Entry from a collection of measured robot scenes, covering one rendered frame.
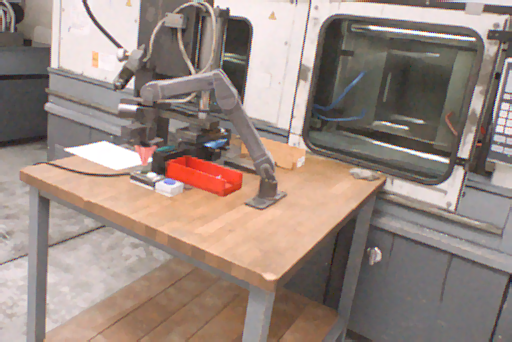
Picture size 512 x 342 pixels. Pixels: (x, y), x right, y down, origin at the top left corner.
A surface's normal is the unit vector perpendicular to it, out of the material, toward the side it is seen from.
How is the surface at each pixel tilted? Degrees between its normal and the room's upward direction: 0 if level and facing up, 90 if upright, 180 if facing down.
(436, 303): 90
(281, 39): 90
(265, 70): 90
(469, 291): 90
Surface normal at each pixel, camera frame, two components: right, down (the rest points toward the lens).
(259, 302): -0.54, 0.15
